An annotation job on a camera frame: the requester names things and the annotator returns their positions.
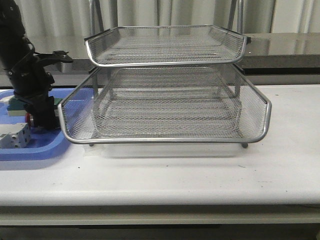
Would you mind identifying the red emergency stop button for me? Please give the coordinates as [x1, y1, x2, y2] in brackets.
[25, 112, 35, 128]

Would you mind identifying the green and beige switch block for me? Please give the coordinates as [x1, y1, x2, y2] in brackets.
[0, 96, 63, 117]

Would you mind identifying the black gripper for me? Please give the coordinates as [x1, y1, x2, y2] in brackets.
[6, 54, 60, 130]

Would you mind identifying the blue plastic tray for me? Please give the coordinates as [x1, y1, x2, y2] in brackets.
[0, 88, 74, 161]

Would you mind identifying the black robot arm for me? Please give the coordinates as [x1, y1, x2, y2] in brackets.
[0, 0, 72, 130]

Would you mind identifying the silver metal rack frame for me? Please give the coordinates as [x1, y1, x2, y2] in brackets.
[88, 0, 249, 149]

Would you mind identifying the grey stone back counter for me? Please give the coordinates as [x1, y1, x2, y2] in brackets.
[0, 33, 320, 87]

